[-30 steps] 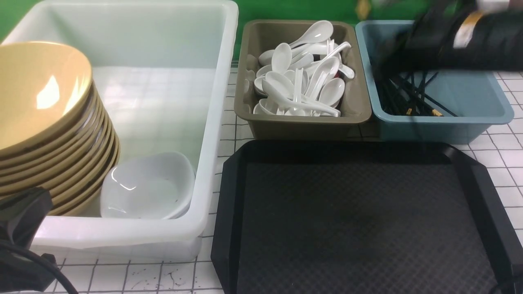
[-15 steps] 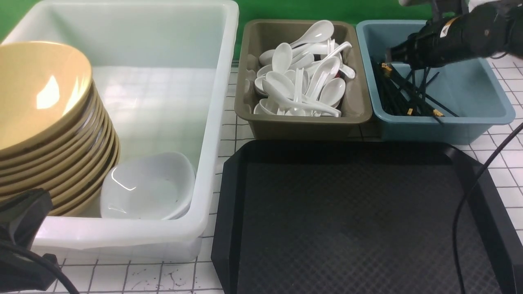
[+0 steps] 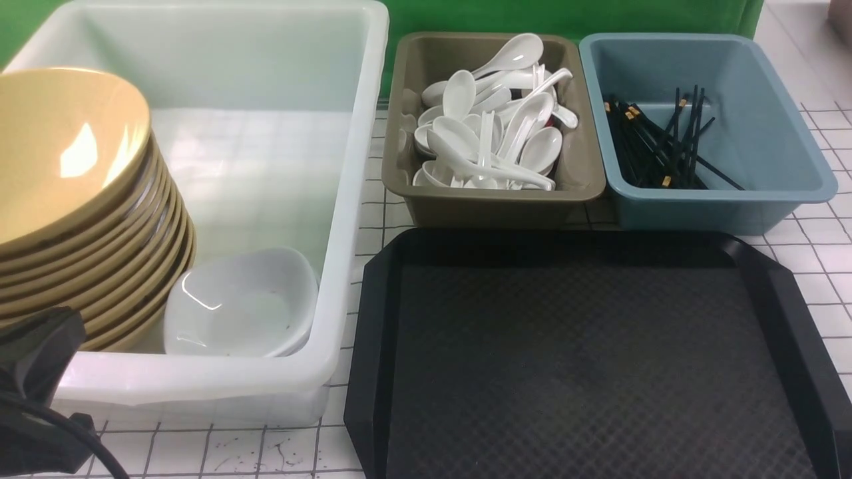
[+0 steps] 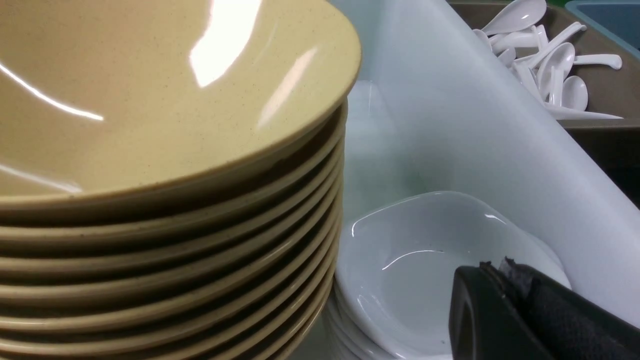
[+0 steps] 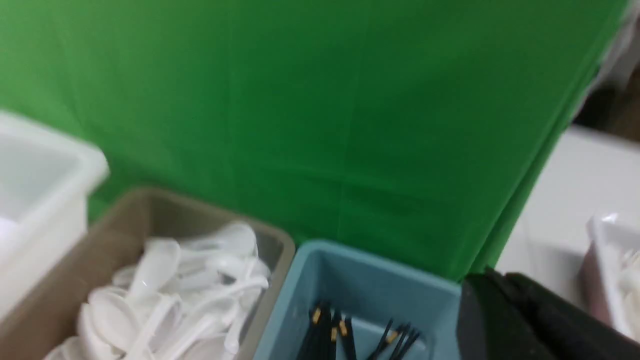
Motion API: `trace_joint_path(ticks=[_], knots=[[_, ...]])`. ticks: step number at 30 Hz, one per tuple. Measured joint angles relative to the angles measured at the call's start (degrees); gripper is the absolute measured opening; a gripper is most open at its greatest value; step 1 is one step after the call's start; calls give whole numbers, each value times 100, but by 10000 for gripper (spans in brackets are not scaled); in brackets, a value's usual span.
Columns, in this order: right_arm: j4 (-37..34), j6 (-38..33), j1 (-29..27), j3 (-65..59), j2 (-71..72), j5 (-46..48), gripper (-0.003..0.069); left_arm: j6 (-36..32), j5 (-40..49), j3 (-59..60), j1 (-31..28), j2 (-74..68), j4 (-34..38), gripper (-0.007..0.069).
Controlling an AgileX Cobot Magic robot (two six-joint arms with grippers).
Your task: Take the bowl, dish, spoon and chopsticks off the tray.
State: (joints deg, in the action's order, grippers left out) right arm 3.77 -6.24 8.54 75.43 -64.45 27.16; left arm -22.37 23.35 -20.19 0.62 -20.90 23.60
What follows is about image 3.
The stack of yellow bowls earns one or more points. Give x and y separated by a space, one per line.
91 217

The large white plastic tub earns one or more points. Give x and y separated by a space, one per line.
264 112

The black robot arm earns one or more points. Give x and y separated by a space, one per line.
35 354

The black serving tray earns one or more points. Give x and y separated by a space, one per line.
567 354

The blue chopstick bin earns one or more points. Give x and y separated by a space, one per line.
758 138

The green backdrop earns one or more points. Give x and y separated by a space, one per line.
571 19

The olive green spoon bin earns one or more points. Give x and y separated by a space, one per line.
429 56

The white dishes in tub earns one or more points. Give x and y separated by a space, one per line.
294 340

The black chopsticks in bin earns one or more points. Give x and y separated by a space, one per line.
662 157

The white square side dish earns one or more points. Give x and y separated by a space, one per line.
240 305

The pile of white spoons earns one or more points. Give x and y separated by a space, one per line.
496 127

